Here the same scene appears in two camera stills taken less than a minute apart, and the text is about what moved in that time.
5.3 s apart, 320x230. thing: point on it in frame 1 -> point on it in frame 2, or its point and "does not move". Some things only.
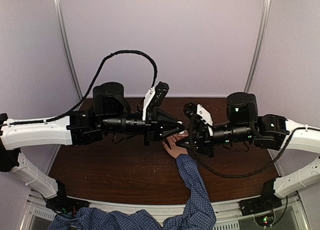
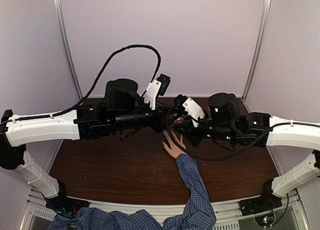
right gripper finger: x=195 y=125 -> x=187 y=119
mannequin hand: x=176 y=150 does not move
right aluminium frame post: x=266 y=12 does not move
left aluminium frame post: x=62 y=30 does not move
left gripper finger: x=164 y=118 -> x=164 y=106
